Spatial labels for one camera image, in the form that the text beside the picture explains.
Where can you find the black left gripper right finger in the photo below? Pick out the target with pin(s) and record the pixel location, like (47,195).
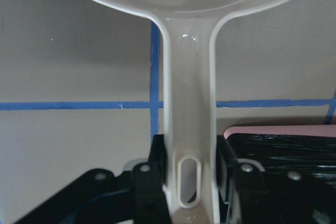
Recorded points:
(250,194)

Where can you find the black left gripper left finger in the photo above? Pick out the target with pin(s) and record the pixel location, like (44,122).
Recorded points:
(98,196)

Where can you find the white plastic dustpan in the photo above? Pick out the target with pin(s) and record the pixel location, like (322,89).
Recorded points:
(189,29)

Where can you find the pink bin with black bag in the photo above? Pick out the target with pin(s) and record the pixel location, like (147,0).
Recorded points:
(309,148)

